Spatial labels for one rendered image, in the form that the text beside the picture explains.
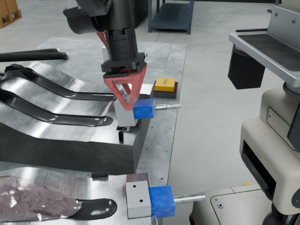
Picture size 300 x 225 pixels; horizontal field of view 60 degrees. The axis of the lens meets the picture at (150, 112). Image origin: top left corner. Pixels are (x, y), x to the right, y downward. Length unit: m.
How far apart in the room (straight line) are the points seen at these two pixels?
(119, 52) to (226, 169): 1.39
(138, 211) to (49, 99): 0.37
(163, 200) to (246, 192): 0.88
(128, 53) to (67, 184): 0.26
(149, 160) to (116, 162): 0.09
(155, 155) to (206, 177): 1.10
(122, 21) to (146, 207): 0.31
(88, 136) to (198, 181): 1.19
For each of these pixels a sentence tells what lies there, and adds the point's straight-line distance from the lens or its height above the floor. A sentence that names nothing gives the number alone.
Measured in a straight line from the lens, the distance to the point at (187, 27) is 4.28.
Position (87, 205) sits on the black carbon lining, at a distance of 0.47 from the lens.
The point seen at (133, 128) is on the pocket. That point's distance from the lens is 0.59.
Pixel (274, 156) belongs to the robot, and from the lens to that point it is 0.68.
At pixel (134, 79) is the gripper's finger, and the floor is 1.01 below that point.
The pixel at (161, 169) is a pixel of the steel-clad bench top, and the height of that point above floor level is 0.80.
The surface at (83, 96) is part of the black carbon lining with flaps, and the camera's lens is 0.70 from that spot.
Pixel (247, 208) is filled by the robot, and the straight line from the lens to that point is 1.23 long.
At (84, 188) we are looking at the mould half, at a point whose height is 0.86.
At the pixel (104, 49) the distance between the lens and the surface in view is 0.80.
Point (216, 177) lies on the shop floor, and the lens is 1.71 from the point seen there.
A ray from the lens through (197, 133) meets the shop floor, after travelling 2.02.
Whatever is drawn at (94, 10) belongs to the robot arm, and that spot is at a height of 1.12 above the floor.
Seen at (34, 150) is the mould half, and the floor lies 0.85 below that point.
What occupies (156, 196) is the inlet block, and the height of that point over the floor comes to 0.87.
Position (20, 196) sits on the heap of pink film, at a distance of 0.43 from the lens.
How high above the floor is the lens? 1.22
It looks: 33 degrees down
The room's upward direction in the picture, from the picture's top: straight up
